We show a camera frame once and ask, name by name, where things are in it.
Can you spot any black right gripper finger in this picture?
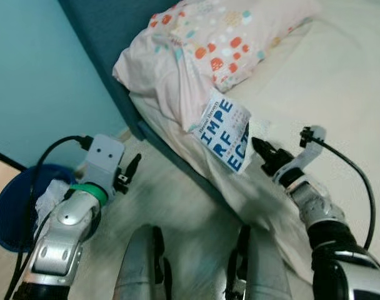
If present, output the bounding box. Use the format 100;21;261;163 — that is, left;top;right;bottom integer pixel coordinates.
251;137;278;160

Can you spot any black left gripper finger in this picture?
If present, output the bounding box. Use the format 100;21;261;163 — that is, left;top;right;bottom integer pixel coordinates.
123;153;143;184

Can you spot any white book with blue letters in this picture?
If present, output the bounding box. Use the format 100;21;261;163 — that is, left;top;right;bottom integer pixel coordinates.
191;90;254;175

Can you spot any white crumpled tissue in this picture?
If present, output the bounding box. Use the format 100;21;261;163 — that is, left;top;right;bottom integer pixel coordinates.
34;179;70;217

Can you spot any cream sheeted mattress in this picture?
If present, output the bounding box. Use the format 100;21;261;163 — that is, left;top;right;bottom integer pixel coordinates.
129;0;380;289

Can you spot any grey robot left leg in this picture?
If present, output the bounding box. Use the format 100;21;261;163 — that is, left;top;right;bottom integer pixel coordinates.
112;225;173;300

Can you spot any grey robot leg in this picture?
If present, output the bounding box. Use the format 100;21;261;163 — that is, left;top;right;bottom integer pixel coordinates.
224;225;294;300
112;225;173;300

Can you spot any grey robot right leg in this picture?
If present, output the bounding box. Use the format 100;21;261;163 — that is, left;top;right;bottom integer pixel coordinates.
224;225;294;300

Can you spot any blue round bin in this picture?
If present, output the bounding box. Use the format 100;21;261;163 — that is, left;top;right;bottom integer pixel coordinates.
0;164;103;254

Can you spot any pink dotted pillow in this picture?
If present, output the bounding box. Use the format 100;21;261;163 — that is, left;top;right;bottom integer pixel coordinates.
112;0;323;133

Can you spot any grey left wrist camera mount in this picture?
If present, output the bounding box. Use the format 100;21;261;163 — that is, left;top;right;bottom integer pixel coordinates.
84;134;126;189

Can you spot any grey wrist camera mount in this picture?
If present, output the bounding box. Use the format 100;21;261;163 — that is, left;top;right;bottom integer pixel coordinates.
289;126;329;183
84;134;126;189

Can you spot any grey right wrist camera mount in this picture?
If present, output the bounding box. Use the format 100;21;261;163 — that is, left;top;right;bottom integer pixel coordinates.
289;126;329;183

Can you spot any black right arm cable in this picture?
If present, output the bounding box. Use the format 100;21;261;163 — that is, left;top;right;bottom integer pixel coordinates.
304;127;377;251

